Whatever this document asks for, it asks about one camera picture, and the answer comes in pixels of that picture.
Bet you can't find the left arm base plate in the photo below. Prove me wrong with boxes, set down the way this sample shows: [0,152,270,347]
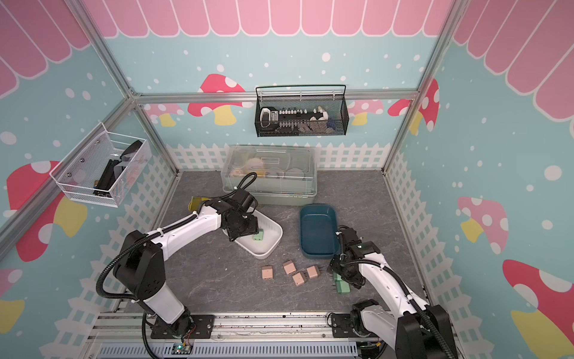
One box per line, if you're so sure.
[151,314,215,340]

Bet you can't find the green circuit board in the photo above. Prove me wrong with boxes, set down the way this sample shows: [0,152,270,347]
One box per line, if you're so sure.
[171,343,193,355]

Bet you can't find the aluminium front rail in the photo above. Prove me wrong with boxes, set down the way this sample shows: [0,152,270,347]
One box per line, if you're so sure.
[89,310,458,344]

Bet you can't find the items in black basket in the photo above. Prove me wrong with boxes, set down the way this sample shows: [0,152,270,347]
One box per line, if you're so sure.
[255,106,336,136]

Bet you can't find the pink plug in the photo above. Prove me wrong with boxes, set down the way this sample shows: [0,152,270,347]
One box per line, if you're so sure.
[262,266,274,280]
[306,265,320,279]
[283,260,297,275]
[292,272,306,287]

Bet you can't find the dark teal plastic tray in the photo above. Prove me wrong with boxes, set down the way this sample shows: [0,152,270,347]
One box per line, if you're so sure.
[300,203,340,260]

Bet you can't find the yellow rubber glove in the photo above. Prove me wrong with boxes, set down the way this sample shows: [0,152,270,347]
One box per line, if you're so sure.
[188,196,209,212]

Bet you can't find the pink plug rightmost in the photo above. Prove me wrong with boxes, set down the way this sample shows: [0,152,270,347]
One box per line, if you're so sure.
[306,265,320,279]

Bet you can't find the pink plug upper middle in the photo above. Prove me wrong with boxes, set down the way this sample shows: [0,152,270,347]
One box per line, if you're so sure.
[283,260,297,275]

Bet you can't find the pink plug leftmost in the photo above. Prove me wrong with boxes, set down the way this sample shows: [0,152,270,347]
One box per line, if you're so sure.
[262,266,274,280]

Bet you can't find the black item in white basket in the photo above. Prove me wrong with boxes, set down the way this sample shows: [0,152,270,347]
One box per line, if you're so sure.
[94,140,143,197]

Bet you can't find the clear lidded storage box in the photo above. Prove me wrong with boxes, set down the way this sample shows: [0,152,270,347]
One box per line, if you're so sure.
[221,145,318,206]

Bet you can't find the pink plug lower middle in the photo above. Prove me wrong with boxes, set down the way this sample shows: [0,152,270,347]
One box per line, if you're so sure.
[292,272,306,287]

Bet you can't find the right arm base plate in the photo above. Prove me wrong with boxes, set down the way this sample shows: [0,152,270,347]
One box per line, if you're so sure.
[327,313,376,338]

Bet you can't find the white wire wall basket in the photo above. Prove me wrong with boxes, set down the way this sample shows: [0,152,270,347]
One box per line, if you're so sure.
[50,124,152,208]

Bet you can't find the black wire wall basket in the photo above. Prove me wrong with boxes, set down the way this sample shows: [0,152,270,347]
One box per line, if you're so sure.
[254,85,349,138]

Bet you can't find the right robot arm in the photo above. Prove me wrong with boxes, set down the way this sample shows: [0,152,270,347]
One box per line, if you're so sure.
[327,225,458,358]

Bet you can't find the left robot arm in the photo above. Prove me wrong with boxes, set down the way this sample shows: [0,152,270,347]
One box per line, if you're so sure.
[96,172,259,338]

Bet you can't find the white plastic tray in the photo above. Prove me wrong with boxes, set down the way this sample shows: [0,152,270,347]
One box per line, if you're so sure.
[235,210,283,260]

